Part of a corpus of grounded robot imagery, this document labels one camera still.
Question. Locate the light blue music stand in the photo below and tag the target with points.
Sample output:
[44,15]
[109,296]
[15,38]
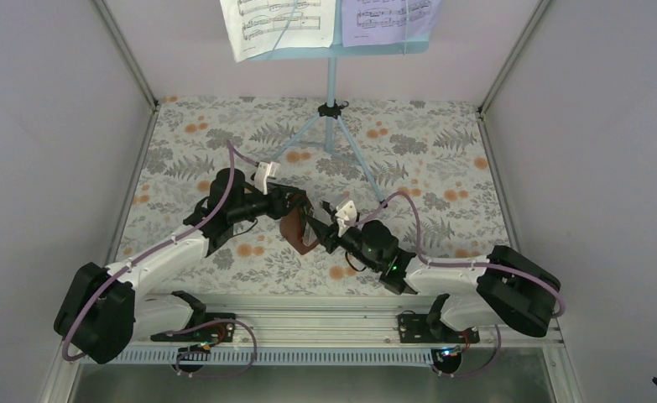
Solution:
[327,129]

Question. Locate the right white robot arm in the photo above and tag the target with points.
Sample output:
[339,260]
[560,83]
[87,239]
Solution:
[500,288]

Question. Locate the clear plastic metronome cover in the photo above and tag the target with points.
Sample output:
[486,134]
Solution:
[308,237]

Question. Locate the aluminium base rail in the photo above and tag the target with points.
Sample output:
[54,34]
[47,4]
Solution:
[320,321]

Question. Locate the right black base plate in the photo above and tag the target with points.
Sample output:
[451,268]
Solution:
[417,328]

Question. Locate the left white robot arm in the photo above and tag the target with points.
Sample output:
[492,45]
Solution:
[107,308]

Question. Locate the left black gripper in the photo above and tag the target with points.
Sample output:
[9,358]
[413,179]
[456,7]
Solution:
[293,201]

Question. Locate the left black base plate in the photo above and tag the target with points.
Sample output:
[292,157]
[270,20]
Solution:
[216,333]

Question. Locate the brown wooden metronome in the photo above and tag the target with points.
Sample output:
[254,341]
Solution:
[296,231]

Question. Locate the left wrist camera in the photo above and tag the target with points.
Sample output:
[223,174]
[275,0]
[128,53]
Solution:
[265,170]

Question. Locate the floral patterned table mat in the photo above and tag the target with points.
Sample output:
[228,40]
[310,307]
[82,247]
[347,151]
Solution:
[427,155]

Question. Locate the lavender sheet music page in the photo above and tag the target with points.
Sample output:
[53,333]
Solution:
[379,22]

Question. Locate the perforated cable tray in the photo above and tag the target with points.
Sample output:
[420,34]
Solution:
[235,356]

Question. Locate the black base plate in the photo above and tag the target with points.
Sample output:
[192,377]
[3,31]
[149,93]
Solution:
[417,328]
[216,333]

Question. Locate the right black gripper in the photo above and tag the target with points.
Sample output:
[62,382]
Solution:
[328,235]

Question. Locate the white sheet music page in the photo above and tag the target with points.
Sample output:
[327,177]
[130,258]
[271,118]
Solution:
[256,27]

